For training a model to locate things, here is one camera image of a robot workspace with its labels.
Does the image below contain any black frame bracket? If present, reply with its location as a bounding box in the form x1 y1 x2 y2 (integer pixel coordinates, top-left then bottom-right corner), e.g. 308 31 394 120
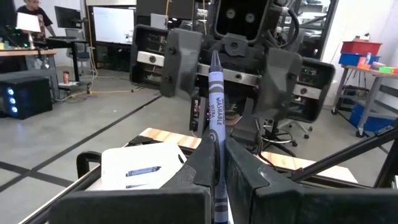
76 151 103 179

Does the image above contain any blue storage bin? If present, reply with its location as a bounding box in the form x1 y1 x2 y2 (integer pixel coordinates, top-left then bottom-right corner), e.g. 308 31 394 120
338 52 381 67

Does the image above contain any black computer monitor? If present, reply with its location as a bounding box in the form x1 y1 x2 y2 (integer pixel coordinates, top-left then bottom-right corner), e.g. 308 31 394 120
54 5 84 30

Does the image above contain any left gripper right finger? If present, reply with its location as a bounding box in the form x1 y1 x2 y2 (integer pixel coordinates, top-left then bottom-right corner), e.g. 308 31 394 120
225 138 398 224

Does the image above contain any black computer tower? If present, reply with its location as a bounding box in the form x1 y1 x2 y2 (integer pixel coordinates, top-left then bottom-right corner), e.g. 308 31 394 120
0 76 53 121

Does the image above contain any blue floor box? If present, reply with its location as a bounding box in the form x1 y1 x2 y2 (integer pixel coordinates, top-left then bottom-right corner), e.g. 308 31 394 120
348 102 396 133

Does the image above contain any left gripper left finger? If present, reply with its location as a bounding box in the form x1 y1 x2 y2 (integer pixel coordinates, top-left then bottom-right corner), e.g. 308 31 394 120
49 129 218 224

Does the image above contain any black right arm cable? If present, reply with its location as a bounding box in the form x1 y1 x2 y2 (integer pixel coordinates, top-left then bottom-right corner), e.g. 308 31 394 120
278 6 301 49

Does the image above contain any black standing desk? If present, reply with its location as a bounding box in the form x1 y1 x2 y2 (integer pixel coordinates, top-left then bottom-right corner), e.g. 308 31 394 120
45 35 94 94

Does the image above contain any red storage bin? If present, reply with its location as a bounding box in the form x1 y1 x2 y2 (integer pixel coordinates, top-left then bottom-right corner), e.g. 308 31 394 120
340 40 382 57

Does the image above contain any grey metal table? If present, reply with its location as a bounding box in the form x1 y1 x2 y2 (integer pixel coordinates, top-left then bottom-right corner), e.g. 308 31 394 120
331 64 398 138

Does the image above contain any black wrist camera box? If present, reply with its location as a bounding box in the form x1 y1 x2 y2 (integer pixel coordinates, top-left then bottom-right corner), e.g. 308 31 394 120
214 0 271 44

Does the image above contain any white desk lamp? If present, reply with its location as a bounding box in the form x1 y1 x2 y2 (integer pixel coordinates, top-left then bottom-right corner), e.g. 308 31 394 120
16 12 42 50

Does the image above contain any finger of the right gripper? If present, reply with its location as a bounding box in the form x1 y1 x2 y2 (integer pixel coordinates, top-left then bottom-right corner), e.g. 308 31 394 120
254 48 303 121
160 27 205 101

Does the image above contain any wooden desk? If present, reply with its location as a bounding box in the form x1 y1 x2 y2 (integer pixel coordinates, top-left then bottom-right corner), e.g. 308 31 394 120
0 48 60 100

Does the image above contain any person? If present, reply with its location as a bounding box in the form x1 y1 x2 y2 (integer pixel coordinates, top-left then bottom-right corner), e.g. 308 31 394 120
15 0 57 40

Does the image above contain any large white screen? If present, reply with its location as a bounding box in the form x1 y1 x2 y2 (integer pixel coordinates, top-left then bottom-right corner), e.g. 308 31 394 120
92 6 137 47

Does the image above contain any office chair base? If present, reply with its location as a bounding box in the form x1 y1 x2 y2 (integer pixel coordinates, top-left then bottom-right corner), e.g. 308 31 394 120
260 119 311 158

